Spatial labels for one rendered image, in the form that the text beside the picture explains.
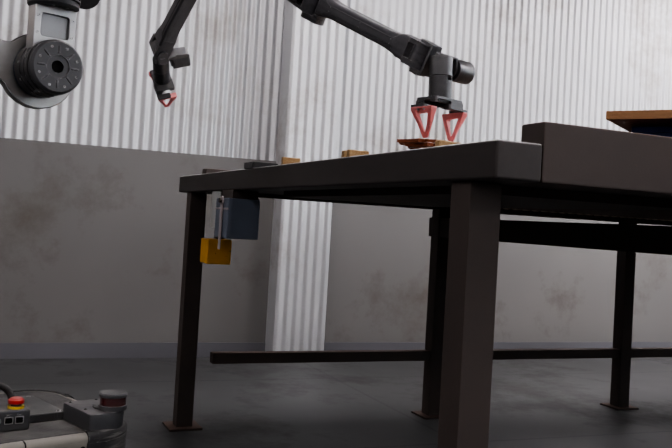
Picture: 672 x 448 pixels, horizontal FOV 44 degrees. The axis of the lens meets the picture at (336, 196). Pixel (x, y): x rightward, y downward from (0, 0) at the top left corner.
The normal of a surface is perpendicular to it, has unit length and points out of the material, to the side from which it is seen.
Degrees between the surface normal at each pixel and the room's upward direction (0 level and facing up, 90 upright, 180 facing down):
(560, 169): 90
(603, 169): 90
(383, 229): 90
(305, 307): 90
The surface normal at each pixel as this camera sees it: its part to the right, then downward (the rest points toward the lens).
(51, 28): 0.68, 0.02
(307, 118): 0.38, 0.00
